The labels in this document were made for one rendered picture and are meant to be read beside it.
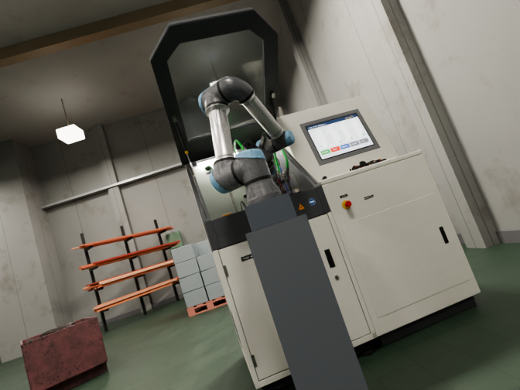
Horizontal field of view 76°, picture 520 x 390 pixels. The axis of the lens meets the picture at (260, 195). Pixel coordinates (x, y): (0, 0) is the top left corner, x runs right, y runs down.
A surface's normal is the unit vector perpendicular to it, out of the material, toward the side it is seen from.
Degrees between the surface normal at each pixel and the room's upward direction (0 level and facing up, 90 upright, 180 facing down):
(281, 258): 90
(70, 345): 90
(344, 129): 76
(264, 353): 90
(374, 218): 90
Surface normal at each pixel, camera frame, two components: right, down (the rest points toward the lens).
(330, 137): 0.07, -0.41
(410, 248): 0.15, -0.19
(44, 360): 0.58, -0.30
